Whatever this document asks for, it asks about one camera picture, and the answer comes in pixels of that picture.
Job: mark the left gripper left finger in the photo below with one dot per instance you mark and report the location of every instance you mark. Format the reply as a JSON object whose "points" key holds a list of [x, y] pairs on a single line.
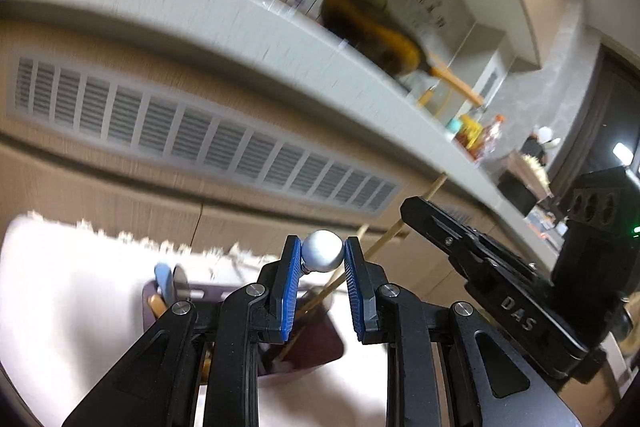
{"points": [[198, 344]]}

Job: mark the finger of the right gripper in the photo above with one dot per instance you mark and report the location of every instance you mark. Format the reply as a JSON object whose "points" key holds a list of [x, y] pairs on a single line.
{"points": [[450, 236]]}

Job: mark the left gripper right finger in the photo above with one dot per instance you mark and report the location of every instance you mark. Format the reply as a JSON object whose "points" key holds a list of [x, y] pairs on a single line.
{"points": [[444, 365]]}

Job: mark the wooden spoon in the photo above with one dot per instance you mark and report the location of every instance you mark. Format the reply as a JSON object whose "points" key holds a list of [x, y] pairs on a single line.
{"points": [[157, 305]]}

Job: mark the blue plastic spoon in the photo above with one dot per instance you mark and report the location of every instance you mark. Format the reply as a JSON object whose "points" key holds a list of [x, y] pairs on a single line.
{"points": [[165, 283]]}

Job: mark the wooden chopstick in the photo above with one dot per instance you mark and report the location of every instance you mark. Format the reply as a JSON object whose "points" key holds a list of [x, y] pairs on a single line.
{"points": [[336, 280], [394, 230]]}

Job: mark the white black measuring spoon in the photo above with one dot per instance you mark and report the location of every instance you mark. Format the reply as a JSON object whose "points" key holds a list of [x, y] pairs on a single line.
{"points": [[322, 251]]}

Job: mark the metal spoon black handle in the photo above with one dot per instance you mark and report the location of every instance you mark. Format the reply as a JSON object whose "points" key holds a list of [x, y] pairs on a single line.
{"points": [[180, 284]]}

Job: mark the grey kitchen countertop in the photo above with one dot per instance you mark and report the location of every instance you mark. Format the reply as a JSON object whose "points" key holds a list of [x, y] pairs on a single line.
{"points": [[272, 48]]}

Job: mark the black pot with basket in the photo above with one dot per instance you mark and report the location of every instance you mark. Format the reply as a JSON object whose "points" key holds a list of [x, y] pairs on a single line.
{"points": [[524, 182]]}

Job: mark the purple utensil holder box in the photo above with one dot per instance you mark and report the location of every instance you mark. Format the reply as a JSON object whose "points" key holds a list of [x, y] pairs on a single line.
{"points": [[312, 343]]}

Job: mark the black utensil cup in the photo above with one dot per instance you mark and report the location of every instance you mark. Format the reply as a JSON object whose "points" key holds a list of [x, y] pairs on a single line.
{"points": [[538, 144]]}

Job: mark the condiment bottle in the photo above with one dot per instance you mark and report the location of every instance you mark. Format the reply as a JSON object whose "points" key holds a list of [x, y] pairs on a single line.
{"points": [[492, 136]]}

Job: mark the yellow jar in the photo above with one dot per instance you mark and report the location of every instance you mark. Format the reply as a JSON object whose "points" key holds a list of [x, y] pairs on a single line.
{"points": [[469, 131]]}

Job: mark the white table cloth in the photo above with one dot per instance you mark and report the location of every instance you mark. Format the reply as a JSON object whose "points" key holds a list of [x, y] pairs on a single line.
{"points": [[71, 306]]}

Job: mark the black yellow wok pan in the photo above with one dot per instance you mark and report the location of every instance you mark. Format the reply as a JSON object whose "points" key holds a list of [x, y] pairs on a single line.
{"points": [[377, 36]]}

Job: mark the long grey vent grille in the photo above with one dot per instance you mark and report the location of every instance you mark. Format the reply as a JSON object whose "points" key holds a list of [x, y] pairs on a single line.
{"points": [[182, 131]]}

